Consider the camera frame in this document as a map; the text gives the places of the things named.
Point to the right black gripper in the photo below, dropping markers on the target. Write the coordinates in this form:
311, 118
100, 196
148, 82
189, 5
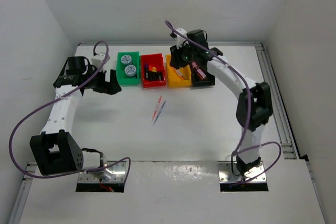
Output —
176, 61

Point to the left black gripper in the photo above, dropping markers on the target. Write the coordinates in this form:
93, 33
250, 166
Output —
109, 88

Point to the orange pen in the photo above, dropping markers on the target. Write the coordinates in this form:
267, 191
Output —
179, 74

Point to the pink capped tube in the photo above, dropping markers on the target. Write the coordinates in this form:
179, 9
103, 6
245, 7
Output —
199, 71

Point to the pink cap black highlighter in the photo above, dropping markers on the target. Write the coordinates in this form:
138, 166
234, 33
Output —
159, 76

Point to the yellow cap black highlighter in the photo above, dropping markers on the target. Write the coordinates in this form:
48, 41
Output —
154, 74

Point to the purple cap black highlighter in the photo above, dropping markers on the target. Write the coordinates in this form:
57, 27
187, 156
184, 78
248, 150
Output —
146, 71

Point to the orange cap black highlighter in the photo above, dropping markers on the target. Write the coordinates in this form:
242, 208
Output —
150, 73

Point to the red pen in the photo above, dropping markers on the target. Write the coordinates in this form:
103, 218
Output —
156, 108

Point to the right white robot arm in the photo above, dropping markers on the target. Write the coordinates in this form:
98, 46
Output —
254, 107

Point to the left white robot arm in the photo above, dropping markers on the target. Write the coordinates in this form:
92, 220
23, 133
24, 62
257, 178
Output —
54, 149

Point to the green plastic bin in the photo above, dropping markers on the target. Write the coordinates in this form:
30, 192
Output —
123, 80

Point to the yellow plastic bin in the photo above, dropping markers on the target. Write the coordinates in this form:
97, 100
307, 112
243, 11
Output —
174, 81

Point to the red plastic bin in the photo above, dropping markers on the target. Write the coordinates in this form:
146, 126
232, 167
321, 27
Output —
154, 60

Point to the black plastic bin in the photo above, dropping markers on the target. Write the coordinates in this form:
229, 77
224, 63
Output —
198, 83

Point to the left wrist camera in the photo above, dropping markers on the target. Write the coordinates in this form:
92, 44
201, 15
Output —
98, 59

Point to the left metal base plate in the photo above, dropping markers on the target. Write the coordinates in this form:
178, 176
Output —
113, 175

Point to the metal base plate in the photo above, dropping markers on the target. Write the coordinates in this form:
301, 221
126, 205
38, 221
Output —
113, 175
229, 174

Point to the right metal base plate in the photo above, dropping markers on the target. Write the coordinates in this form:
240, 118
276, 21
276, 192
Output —
229, 174

